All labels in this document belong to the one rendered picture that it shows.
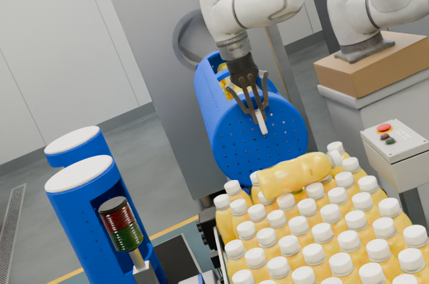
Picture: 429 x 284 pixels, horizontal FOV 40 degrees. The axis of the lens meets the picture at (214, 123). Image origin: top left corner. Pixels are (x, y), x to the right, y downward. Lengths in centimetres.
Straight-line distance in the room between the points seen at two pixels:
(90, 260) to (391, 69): 132
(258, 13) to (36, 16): 543
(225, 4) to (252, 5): 9
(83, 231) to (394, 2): 138
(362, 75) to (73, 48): 504
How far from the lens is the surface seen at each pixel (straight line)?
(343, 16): 218
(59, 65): 684
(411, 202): 156
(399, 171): 142
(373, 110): 218
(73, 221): 230
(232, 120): 170
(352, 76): 209
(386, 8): 210
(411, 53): 220
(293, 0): 147
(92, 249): 233
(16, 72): 687
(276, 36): 308
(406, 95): 224
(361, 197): 127
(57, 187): 228
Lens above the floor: 169
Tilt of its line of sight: 17 degrees down
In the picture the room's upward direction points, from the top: 21 degrees counter-clockwise
